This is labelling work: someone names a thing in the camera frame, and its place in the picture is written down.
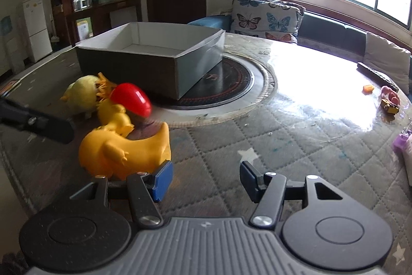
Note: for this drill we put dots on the yellow toy car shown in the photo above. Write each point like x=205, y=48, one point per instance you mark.
x=390, y=107

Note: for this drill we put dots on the white refrigerator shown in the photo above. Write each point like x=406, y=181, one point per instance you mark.
x=37, y=27

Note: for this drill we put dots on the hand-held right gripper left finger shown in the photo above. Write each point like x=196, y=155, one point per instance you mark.
x=163, y=180

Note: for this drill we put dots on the dark green sofa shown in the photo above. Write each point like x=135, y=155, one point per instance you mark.
x=331, y=33

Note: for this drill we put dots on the pink toy figure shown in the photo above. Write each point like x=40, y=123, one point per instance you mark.
x=390, y=94

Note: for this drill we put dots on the white cushion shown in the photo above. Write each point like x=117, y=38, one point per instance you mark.
x=386, y=59

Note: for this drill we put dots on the yellow poster board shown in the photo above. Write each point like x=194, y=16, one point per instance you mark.
x=84, y=28

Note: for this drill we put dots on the black remote control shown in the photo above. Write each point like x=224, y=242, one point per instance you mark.
x=376, y=75

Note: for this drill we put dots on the butterfly print cushion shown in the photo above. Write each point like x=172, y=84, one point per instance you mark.
x=264, y=20

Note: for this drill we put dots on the black round hotplate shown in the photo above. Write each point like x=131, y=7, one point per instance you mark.
x=225, y=81

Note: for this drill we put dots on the dark wooden sideboard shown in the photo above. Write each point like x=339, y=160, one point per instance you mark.
x=106, y=14

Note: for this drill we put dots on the grey cardboard box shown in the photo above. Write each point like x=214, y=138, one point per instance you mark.
x=151, y=68

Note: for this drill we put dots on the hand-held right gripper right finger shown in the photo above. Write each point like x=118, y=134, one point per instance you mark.
x=248, y=180

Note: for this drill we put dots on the yellow duck toy red helmet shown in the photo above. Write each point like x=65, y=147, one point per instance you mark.
x=122, y=146

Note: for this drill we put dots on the small orange toy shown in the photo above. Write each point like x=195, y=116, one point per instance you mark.
x=368, y=89

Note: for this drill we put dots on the blue cushion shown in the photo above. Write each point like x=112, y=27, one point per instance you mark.
x=209, y=22

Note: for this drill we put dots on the purple plastic toy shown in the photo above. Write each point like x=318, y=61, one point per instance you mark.
x=400, y=143

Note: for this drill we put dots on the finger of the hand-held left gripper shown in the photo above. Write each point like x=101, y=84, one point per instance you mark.
x=38, y=124

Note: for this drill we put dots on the yellow plush chick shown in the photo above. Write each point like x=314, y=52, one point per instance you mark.
x=80, y=94

